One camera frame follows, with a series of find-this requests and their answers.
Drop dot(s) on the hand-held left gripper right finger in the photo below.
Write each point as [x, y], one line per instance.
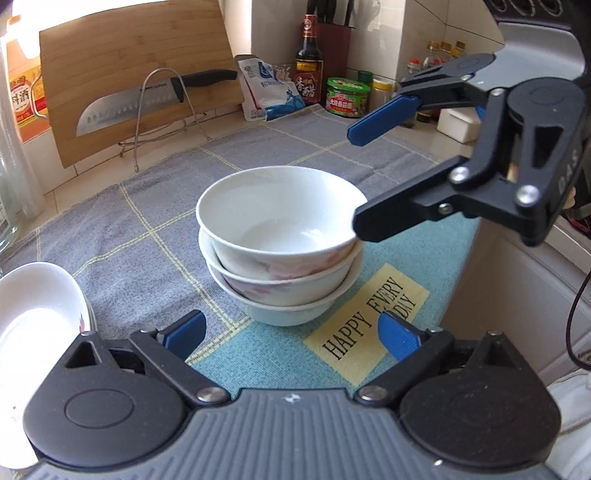
[399, 337]

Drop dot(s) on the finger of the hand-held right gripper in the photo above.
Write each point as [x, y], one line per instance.
[397, 207]
[378, 120]

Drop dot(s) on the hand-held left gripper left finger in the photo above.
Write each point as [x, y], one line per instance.
[184, 334]

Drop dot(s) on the white floral bowl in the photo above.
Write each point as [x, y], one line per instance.
[286, 316]
[286, 293]
[277, 212]

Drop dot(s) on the white fruit print plate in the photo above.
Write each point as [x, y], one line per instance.
[37, 314]

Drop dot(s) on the yellow lid spice jar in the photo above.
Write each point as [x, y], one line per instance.
[382, 94]

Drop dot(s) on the green lid sauce jar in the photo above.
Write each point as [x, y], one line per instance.
[348, 99]

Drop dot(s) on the small green lid jar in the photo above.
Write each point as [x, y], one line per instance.
[364, 76]

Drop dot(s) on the red cap spice bottle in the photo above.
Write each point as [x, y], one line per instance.
[413, 64]

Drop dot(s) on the white plastic container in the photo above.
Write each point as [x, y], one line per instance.
[457, 124]

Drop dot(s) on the yellow cap spice bottle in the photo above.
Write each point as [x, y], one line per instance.
[445, 51]
[431, 53]
[459, 50]

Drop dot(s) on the dark vinegar bottle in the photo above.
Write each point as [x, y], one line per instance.
[308, 69]

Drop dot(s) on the dark knife block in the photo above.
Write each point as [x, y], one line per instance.
[332, 46]

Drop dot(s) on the white blue pouch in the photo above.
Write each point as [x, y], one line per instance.
[272, 87]

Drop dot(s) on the grey blue checked cloth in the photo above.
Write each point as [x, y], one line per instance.
[161, 207]

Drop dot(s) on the white cloth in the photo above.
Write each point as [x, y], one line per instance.
[572, 401]

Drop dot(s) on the clear plastic wrap roll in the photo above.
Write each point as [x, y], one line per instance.
[23, 184]

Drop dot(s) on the wooden cutting board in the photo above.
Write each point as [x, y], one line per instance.
[138, 41]

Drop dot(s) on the orange cooking wine jug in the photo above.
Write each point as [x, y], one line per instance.
[27, 92]

